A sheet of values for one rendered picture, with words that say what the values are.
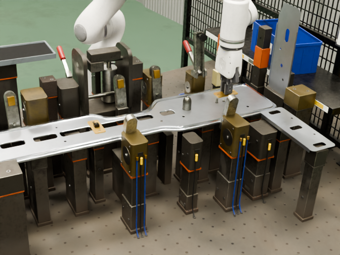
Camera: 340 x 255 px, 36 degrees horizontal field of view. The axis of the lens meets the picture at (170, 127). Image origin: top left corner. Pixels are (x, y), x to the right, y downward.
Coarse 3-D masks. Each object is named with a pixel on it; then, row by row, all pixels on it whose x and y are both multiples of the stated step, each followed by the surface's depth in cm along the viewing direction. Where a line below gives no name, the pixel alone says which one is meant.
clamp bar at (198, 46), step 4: (196, 32) 196; (200, 32) 197; (196, 36) 195; (200, 36) 193; (204, 36) 194; (196, 40) 196; (200, 40) 194; (204, 40) 194; (196, 44) 196; (200, 44) 198; (196, 48) 197; (200, 48) 199; (196, 52) 197; (200, 52) 199; (196, 56) 198; (200, 56) 200; (196, 60) 199; (200, 60) 201; (196, 64) 199; (200, 64) 201; (196, 68) 200; (200, 68) 202; (196, 72) 200; (196, 76) 201
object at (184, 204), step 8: (184, 136) 174; (192, 136) 175; (184, 144) 175; (192, 144) 171; (200, 144) 172; (184, 152) 176; (192, 152) 172; (200, 152) 174; (184, 160) 177; (192, 160) 174; (200, 160) 176; (184, 168) 180; (192, 168) 176; (200, 168) 178; (184, 176) 181; (192, 176) 179; (184, 184) 182; (192, 184) 180; (184, 192) 184; (192, 192) 182; (184, 200) 184; (192, 200) 182; (184, 208) 186; (192, 208) 184
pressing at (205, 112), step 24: (192, 96) 198; (216, 96) 199; (240, 96) 200; (72, 120) 178; (120, 120) 180; (144, 120) 180; (168, 120) 181; (192, 120) 182; (216, 120) 183; (0, 144) 164; (24, 144) 164; (48, 144) 165; (72, 144) 165; (96, 144) 167
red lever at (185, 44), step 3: (183, 42) 207; (186, 42) 206; (183, 45) 207; (186, 45) 206; (189, 45) 206; (186, 48) 205; (189, 48) 205; (186, 51) 206; (189, 51) 205; (189, 54) 204; (192, 54) 205; (189, 57) 205; (192, 57) 204; (192, 60) 203; (192, 63) 204; (198, 66) 203; (198, 69) 202; (198, 72) 201; (201, 72) 202
